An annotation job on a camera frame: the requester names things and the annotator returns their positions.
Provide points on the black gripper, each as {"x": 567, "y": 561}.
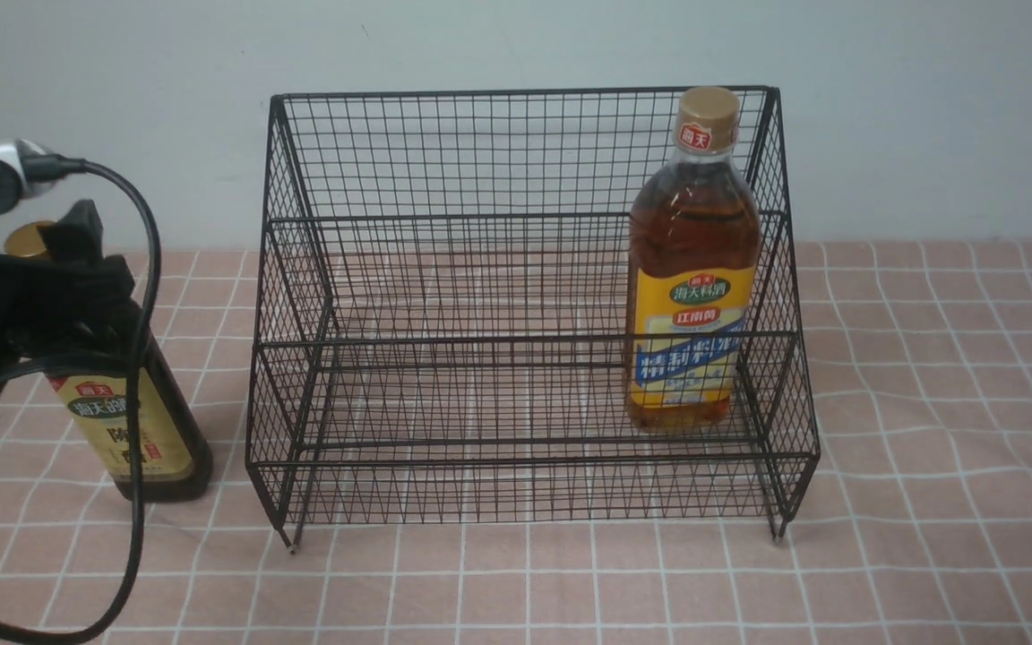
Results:
{"x": 71, "y": 308}

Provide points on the dark vinegar bottle yellow label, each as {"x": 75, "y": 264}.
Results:
{"x": 176, "y": 459}

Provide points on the amber cooking wine bottle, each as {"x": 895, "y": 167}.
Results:
{"x": 694, "y": 239}

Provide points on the pink checkered tablecloth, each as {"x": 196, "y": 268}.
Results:
{"x": 916, "y": 527}

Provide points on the black wire mesh rack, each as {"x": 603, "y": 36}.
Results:
{"x": 441, "y": 333}

